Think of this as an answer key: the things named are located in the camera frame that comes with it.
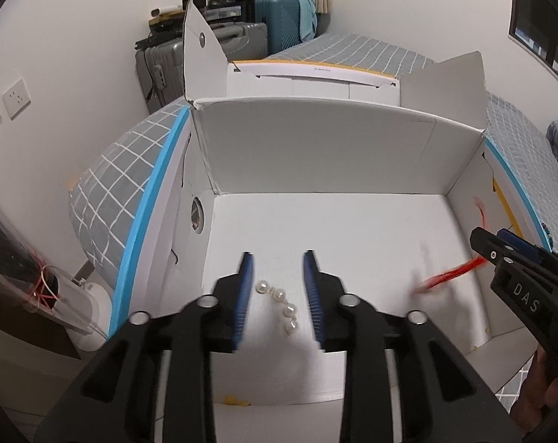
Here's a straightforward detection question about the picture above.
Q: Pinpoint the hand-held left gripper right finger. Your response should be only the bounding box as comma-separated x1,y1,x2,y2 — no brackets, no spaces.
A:
303,250,524,443

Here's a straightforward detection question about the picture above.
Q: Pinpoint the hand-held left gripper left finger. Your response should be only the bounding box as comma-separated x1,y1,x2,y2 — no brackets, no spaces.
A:
33,251,254,443

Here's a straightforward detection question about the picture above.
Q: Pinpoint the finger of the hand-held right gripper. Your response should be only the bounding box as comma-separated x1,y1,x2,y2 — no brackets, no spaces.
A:
497,228,555,260
469,226,516,265

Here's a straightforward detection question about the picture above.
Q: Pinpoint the white pearl bracelet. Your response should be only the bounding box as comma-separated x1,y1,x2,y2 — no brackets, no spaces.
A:
256,281,299,339

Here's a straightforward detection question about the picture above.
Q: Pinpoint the red string bracelet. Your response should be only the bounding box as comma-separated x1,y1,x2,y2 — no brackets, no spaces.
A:
414,196,492,293

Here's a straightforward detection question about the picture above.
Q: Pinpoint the white cardboard box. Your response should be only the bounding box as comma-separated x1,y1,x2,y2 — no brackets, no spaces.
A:
107,0,553,443

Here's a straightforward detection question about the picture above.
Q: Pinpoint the person's right hand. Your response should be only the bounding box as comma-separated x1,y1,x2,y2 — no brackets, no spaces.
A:
510,347,558,429

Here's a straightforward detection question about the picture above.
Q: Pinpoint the white appliance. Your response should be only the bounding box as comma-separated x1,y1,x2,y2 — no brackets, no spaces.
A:
52,276,119,352

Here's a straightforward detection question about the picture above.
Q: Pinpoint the grey grid-sheet bed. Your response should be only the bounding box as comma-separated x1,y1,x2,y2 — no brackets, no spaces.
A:
68,31,558,413

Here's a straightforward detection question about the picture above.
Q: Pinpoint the red rubber band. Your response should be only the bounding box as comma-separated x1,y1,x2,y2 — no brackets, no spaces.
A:
28,262,60,308

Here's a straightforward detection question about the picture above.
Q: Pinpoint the dark window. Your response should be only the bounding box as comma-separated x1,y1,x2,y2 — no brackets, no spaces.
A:
508,0,558,86

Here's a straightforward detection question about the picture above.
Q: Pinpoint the light grey hard suitcase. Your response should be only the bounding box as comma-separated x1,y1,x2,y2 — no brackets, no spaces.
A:
135,38,188,114

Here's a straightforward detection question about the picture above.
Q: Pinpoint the clear plastic bag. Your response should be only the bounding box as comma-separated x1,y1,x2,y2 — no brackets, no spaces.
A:
0,111,76,324

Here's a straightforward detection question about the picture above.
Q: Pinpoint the dark grey hard suitcase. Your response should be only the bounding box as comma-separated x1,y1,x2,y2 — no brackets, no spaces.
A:
213,21,269,62

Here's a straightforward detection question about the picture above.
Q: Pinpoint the teal hard suitcase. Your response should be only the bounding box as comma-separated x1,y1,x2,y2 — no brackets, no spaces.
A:
254,0,308,56

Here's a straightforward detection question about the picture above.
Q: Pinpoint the teal cloth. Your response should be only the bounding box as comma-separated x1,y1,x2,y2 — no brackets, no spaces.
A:
296,0,319,42

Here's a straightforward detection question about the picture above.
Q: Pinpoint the clear plastic organizer box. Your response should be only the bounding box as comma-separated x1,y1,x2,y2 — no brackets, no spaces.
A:
207,0,243,22

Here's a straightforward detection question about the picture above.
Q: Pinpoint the white wall socket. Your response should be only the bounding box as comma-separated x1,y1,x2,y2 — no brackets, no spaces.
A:
2,78,32,120

